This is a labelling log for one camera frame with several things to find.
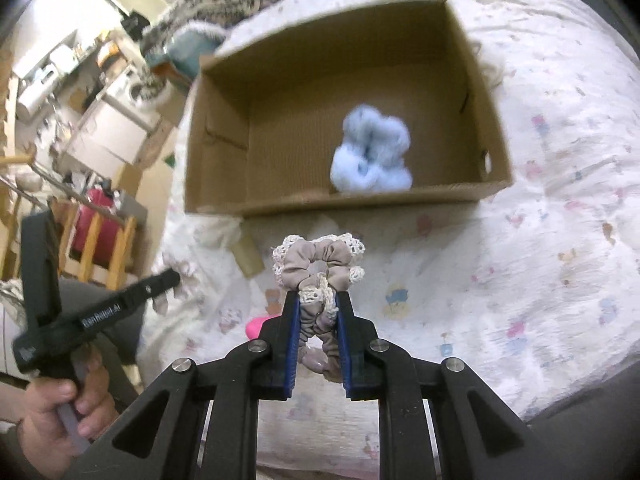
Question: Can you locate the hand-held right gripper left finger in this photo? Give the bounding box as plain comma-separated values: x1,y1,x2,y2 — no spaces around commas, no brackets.
67,290,301,480

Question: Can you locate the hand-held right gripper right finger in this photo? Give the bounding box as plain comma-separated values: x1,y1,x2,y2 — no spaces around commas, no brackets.
336,291,571,480

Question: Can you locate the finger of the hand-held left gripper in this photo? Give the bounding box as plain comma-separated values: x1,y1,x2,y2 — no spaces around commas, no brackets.
122,268,182,308

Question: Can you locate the beige lace-trimmed scrunchie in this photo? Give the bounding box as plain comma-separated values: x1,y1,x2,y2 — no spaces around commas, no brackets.
271,233,366,386

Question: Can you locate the light blue fluffy scrunchie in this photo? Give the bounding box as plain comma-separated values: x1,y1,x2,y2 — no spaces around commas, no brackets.
330,104,414,193

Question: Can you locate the cardboard box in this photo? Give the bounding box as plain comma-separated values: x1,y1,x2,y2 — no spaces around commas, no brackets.
184,0,514,217

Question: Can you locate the pink soft object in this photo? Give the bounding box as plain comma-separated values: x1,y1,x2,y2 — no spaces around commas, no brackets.
245,316,276,341

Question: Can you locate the person's left hand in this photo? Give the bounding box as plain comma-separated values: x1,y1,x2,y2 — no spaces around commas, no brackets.
19,346,121,461

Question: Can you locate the wooden chair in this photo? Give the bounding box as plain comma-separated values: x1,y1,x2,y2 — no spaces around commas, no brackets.
47,199,138,281

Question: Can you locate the red cloth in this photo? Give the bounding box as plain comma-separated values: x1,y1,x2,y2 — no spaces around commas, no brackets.
70,189,126,267

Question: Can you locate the white printed bed sheet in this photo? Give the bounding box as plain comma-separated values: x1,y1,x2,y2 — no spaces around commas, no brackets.
136,0,640,471

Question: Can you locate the teal cushion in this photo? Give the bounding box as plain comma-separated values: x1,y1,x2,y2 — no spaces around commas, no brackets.
149,27,228,81

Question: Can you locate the striped fuzzy blanket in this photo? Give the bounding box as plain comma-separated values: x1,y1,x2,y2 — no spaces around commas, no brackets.
139,0,291,58

